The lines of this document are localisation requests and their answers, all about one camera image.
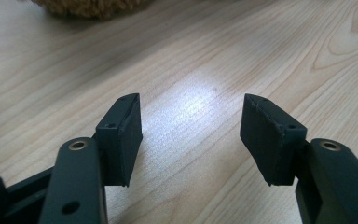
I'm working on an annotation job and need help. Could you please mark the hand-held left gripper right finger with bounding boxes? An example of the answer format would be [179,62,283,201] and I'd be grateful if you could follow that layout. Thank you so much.
[240,92,308,187]

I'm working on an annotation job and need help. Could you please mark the brown plush teddy bear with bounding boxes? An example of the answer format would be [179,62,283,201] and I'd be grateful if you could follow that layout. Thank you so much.
[31,0,153,20]

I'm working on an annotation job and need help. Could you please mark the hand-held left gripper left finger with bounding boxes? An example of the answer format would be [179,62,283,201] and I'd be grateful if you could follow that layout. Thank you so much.
[94,92,144,188]

